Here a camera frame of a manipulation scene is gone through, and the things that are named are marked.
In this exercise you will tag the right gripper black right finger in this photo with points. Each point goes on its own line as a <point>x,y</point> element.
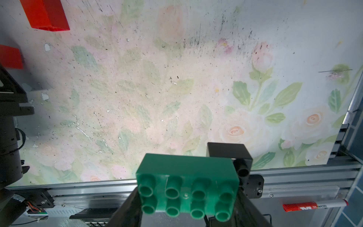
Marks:
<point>245,214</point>

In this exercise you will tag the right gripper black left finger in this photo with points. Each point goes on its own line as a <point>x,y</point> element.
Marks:
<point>129,214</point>

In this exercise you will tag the black lego brick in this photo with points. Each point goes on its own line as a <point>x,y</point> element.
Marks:
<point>239,155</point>

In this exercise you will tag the green long lego brick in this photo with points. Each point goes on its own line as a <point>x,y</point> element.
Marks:
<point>198,186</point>

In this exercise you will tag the red lego brick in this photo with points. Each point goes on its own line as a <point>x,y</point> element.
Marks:
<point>10,57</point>
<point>45,15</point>

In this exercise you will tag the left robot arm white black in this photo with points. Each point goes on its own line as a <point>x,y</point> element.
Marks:
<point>12,169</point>

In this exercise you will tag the black calculator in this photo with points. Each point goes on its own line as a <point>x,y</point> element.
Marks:
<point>90,218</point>

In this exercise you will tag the red white marker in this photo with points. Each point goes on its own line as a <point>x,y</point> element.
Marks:
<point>313,205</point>

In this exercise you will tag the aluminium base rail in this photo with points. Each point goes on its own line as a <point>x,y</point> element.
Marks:
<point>112,194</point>

